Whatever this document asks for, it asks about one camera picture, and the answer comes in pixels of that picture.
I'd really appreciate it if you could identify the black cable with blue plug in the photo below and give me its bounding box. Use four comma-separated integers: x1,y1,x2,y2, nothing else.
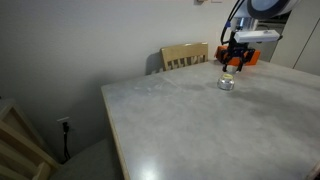
219,0,246,47

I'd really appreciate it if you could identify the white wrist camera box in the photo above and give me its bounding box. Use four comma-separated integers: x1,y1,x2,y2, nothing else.
233,29,281,44

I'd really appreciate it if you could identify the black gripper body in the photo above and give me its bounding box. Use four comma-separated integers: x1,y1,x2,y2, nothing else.
221,41,256,64

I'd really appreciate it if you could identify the wooden chair at left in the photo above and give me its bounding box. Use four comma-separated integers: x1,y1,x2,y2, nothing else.
0,97,46,149

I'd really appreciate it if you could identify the light wooden slatted chair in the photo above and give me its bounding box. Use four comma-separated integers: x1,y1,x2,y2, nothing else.
0,119,116,180
160,41,210,72

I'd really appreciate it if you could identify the silver glass candle jar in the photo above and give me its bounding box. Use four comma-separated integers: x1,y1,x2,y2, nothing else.
217,73,236,92

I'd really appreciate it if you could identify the orange cardboard box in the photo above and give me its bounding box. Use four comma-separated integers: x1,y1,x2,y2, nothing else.
214,45,262,67

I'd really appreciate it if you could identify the black plug with cord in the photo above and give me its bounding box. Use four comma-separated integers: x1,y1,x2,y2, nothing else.
61,121,72,162

